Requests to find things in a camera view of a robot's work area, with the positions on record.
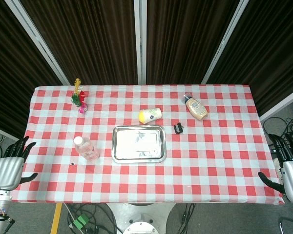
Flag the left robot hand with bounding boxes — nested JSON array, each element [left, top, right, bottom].
[[0, 136, 39, 191]]

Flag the transparent plastic bottle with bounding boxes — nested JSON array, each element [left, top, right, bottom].
[[74, 136, 100, 161]]

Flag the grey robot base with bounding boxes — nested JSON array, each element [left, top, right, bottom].
[[107, 202, 176, 234]]

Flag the beige sauce squeeze bottle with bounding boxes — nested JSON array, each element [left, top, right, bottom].
[[183, 94, 208, 121]]

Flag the rectangular stainless steel tray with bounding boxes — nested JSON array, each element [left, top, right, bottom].
[[111, 125, 167, 164]]

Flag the yellow floor tape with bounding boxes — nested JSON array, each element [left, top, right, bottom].
[[50, 202, 63, 234]]

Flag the red white checkered tablecloth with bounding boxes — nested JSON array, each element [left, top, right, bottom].
[[10, 84, 285, 205]]

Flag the green box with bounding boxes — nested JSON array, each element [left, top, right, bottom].
[[73, 214, 90, 229]]

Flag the dark brown partition panel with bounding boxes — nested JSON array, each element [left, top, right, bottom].
[[19, 0, 139, 85], [207, 0, 293, 115], [0, 0, 64, 137], [146, 0, 240, 85]]

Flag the artificial flowers in vase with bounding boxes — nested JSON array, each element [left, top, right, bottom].
[[71, 78, 88, 114]]

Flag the floral paper cup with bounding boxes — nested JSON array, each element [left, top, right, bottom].
[[138, 108, 162, 123]]

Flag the white partition post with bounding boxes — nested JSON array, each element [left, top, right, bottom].
[[133, 0, 147, 85], [201, 0, 250, 85], [258, 85, 293, 121], [4, 0, 71, 86]]

